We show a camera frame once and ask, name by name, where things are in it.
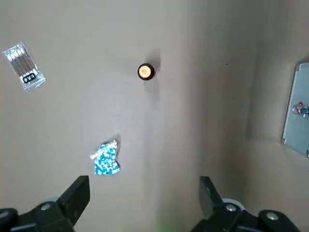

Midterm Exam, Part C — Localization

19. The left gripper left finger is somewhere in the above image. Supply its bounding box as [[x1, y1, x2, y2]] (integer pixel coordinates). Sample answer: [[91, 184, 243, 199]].
[[0, 175, 91, 232]]

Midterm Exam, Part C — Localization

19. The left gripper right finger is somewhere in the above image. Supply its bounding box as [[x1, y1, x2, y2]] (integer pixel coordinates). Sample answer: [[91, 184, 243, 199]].
[[192, 175, 299, 232]]

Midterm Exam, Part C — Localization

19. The silver aluminium medicine case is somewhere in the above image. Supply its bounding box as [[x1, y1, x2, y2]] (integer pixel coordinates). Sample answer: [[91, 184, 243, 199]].
[[281, 61, 309, 159]]

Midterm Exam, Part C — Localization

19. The blue white capsule packet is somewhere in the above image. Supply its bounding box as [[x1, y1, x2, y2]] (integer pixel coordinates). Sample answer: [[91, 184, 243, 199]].
[[89, 139, 121, 176]]

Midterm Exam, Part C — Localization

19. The clear cotton swab packet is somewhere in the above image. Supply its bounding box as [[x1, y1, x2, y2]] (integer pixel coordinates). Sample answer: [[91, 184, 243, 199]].
[[2, 40, 47, 94]]

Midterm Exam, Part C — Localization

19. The brown bottle orange cap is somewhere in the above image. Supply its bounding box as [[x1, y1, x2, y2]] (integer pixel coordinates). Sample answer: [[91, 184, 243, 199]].
[[137, 62, 155, 82]]

